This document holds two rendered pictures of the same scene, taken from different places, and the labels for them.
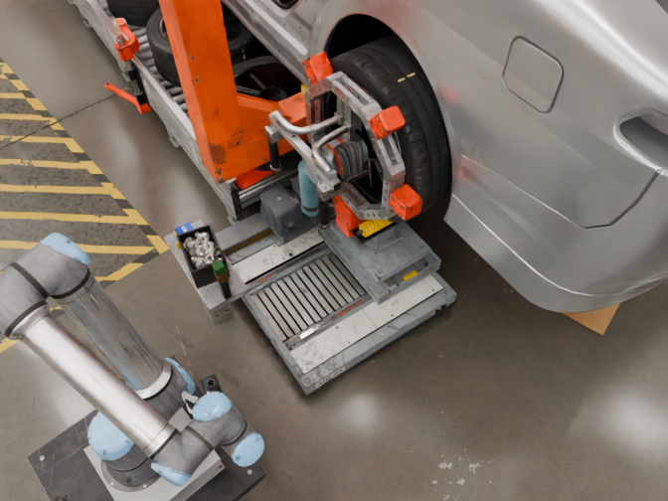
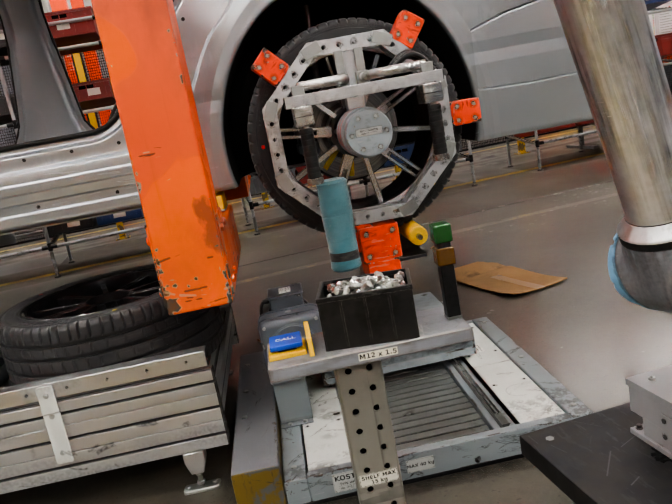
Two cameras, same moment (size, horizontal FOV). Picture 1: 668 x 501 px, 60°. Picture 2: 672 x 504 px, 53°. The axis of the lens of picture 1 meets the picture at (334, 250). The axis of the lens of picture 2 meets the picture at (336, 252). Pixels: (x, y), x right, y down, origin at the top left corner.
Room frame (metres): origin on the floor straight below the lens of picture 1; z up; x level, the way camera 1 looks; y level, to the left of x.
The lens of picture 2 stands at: (0.72, 1.74, 0.95)
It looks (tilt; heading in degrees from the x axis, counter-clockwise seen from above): 12 degrees down; 299
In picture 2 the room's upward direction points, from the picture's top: 11 degrees counter-clockwise
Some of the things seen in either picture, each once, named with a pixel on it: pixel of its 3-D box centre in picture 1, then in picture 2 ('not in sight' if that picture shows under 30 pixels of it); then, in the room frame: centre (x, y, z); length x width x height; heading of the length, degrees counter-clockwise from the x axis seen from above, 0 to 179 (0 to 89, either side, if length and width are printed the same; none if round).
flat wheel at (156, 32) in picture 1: (208, 40); not in sight; (3.00, 0.72, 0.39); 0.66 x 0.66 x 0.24
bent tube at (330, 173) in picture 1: (339, 141); (390, 59); (1.42, -0.02, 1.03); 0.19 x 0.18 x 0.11; 123
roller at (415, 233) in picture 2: (386, 218); (409, 229); (1.52, -0.22, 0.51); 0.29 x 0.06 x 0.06; 123
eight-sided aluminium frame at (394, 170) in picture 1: (351, 150); (359, 131); (1.57, -0.07, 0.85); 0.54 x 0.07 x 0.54; 33
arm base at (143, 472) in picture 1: (132, 451); not in sight; (0.60, 0.67, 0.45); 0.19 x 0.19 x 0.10
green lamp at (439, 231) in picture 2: (219, 267); (440, 232); (1.19, 0.42, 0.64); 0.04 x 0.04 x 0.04; 33
